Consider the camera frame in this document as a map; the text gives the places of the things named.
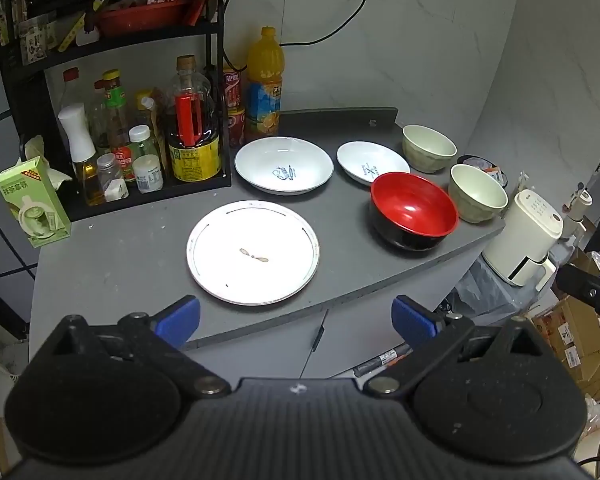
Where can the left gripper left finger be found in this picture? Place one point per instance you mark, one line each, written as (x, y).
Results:
(156, 340)

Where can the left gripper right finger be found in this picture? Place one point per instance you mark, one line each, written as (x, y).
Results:
(433, 339)

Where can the red and black bowl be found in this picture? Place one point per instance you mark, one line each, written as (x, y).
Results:
(411, 212)

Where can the cream bowl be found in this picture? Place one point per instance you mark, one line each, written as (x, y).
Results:
(427, 150)
(477, 196)

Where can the small white Bakery plate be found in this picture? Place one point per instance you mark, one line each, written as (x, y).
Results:
(365, 161)

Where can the large white Sweet plate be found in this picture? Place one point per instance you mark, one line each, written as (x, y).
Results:
(284, 166)

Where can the cardboard boxes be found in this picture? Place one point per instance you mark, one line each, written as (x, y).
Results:
(572, 330)

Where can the white electric kettle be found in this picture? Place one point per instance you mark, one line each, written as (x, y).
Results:
(520, 252)

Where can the flat white gold-rimmed plate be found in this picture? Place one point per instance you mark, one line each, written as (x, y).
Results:
(252, 253)

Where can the brown trash bin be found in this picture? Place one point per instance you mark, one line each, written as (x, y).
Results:
(494, 171)

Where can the clear spice shaker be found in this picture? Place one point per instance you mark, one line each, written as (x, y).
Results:
(111, 178)

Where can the small white jar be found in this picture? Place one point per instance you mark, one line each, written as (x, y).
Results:
(148, 174)

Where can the green carton box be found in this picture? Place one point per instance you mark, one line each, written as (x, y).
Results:
(33, 202)

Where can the dark soy sauce jug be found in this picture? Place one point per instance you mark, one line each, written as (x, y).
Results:
(194, 143)

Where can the white cap green bottle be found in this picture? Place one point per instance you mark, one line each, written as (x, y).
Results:
(142, 141)

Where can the white cap oil bottle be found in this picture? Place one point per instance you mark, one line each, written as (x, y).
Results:
(82, 152)

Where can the red cap clear bottle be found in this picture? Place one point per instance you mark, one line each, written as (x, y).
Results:
(75, 91)

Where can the black metal spice rack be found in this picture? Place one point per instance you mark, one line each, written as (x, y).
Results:
(139, 55)

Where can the red drink can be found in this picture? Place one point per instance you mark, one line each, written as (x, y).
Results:
(235, 106)

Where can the orange juice bottle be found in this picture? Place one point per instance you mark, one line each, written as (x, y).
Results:
(265, 67)

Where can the red basket on shelf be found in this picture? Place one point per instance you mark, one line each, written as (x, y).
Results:
(113, 23)

